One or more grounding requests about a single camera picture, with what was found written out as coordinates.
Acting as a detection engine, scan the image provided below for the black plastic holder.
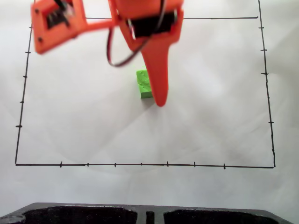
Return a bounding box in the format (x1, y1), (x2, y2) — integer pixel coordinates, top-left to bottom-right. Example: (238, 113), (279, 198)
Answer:
(0, 202), (299, 224)

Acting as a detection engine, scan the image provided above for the green block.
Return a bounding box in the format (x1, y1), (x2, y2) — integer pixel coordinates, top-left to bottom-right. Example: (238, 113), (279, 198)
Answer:
(135, 69), (154, 99)

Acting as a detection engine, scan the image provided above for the black red white servo wire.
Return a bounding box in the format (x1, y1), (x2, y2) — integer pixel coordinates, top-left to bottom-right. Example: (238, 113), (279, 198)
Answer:
(107, 0), (167, 69)

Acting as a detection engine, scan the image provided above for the orange camera mount with camera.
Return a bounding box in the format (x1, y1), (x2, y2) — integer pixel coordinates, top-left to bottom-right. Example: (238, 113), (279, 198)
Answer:
(30, 0), (113, 56)

